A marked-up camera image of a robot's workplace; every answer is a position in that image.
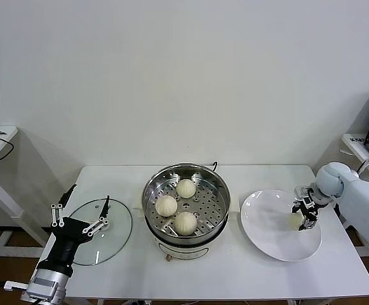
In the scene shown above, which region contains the steel perforated steamer basket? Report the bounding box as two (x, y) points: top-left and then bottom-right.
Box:
(141, 163), (231, 238)

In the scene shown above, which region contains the white steamed baozi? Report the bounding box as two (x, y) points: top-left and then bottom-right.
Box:
(155, 195), (178, 217)
(175, 178), (196, 198)
(174, 211), (198, 236)
(287, 213), (303, 230)

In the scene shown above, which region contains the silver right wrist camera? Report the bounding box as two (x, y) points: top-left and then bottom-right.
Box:
(293, 186), (314, 204)

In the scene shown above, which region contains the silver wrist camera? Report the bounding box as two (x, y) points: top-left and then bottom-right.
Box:
(3, 274), (60, 298)
(293, 186), (314, 204)

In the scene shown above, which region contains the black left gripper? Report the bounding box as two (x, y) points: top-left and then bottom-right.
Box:
(44, 184), (111, 273)

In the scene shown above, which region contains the white round plate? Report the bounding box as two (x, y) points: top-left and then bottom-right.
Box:
(240, 189), (323, 262)

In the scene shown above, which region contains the white side table with laptop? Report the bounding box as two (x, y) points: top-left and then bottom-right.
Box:
(341, 133), (369, 277)

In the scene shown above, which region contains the glass pot lid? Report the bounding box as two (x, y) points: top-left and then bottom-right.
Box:
(64, 198), (133, 266)

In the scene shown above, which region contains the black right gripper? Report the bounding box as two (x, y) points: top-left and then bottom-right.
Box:
(290, 199), (319, 232)

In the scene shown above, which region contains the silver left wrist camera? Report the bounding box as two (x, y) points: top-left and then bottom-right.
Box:
(3, 274), (60, 298)

